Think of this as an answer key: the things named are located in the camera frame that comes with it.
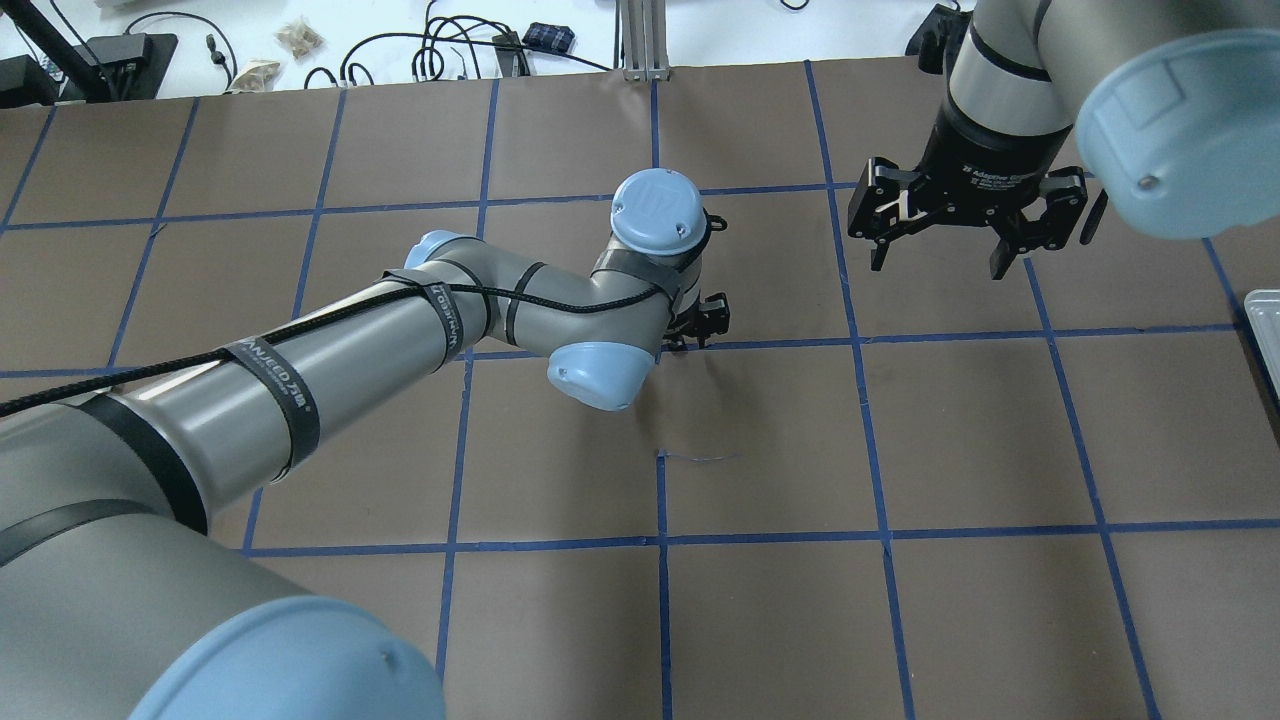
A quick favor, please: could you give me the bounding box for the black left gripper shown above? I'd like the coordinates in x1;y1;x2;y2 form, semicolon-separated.
660;293;732;351

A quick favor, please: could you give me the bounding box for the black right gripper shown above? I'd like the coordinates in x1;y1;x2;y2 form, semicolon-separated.
847;105;1089;281

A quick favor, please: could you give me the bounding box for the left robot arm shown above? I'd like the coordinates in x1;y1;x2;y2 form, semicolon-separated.
1;169;730;719

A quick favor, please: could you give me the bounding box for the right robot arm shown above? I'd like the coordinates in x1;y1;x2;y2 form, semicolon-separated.
847;1;1279;281

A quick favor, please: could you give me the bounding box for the silver metal tray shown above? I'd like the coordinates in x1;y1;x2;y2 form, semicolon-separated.
1243;290;1280;397

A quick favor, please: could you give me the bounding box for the aluminium frame post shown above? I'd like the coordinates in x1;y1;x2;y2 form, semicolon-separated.
614;1;671;82

